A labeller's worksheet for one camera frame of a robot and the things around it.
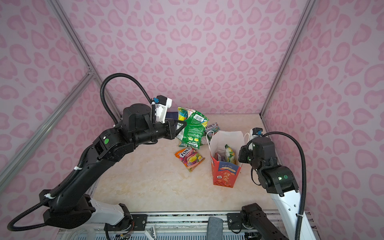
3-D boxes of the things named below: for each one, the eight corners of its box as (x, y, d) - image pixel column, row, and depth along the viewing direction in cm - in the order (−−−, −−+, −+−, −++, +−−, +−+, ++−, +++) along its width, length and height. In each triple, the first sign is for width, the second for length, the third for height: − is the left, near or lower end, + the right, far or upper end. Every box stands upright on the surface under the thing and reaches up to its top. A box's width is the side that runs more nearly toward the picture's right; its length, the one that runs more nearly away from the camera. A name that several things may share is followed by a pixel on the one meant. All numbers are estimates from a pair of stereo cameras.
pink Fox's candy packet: (190, 172, 91) (190, 169, 89) (176, 156, 99) (175, 153, 96) (204, 160, 96) (204, 158, 94) (189, 146, 104) (189, 143, 101)
